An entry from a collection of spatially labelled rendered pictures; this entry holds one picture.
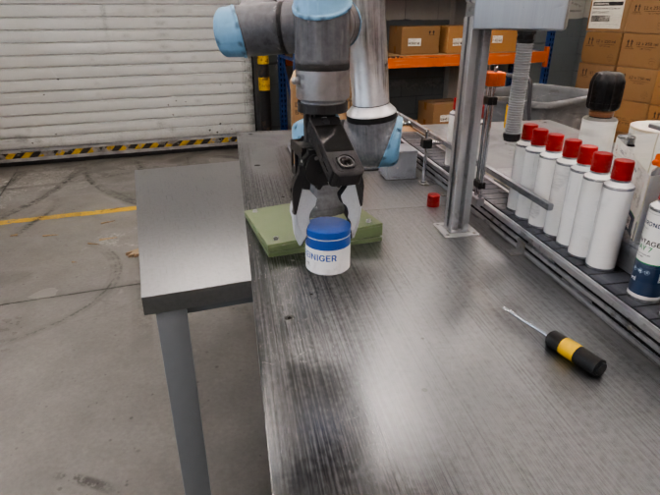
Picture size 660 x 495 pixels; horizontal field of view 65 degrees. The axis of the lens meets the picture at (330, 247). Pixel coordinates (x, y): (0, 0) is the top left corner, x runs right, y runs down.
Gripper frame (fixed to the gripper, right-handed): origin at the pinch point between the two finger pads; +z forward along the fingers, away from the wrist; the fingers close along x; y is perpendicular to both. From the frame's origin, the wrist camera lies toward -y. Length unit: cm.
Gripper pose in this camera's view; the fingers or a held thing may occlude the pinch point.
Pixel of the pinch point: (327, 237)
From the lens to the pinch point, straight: 80.0
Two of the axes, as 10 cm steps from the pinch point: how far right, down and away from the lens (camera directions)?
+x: -9.4, 1.4, -3.0
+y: -3.3, -3.9, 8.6
